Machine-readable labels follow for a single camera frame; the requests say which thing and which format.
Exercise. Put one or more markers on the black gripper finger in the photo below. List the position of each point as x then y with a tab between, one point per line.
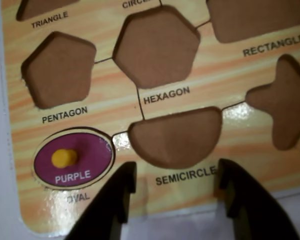
107	207
255	210

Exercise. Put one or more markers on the purple oval piece yellow pin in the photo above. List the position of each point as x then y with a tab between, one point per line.
90	160

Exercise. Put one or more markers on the wooden shape puzzle board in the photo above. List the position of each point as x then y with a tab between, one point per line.
115	100

